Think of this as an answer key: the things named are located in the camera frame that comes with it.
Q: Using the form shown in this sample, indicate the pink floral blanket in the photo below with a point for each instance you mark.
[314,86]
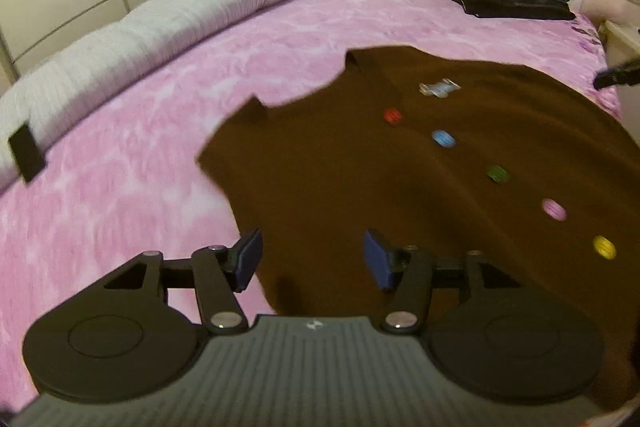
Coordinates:
[150,132]

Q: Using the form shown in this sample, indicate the smartphone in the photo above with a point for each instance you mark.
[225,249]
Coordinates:
[26,152]

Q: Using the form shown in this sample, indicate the white ribbed quilt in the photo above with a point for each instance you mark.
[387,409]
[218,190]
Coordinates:
[150,22]

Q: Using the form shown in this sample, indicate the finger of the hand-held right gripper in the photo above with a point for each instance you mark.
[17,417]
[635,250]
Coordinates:
[620,74]

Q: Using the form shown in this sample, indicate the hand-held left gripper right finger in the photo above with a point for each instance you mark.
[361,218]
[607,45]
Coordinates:
[378,259]

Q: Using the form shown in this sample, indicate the white nightstand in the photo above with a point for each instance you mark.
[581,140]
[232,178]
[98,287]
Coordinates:
[622,39]

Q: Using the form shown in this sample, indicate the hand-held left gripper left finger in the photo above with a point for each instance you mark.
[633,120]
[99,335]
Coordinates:
[248,257]

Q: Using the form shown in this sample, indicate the brown knit sweater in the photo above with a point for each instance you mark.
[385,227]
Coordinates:
[400,187]

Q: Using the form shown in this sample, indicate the black folded pants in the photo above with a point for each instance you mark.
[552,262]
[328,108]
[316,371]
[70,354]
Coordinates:
[500,9]

